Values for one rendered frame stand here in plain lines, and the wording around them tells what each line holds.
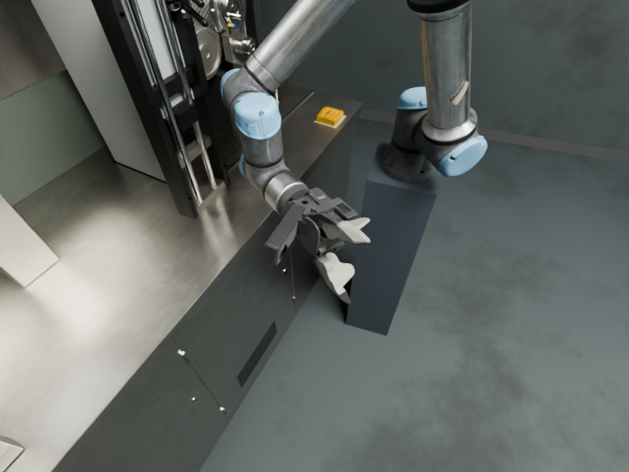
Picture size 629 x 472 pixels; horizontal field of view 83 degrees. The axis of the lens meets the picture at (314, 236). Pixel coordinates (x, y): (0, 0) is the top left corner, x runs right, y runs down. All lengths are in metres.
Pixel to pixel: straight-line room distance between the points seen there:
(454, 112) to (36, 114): 1.03
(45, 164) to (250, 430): 1.17
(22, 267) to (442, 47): 0.95
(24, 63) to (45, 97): 0.09
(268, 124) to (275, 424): 1.26
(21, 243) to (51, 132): 0.39
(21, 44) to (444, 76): 0.96
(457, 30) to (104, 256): 0.87
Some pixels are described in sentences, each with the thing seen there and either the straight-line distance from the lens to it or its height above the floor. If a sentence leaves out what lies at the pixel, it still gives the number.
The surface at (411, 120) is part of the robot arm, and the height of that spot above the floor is 1.09.
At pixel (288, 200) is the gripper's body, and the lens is 0.64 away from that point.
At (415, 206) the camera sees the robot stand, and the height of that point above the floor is 0.84.
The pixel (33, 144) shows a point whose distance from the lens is 1.22.
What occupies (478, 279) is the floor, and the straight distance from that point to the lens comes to 2.07.
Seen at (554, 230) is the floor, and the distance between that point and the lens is 2.52.
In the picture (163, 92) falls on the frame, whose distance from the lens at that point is 0.81.
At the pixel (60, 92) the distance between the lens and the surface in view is 1.23.
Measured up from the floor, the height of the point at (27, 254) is 0.97.
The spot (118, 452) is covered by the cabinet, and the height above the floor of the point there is 0.70.
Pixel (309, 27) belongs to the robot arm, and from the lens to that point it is 0.73.
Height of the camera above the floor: 1.57
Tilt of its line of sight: 50 degrees down
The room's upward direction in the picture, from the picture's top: straight up
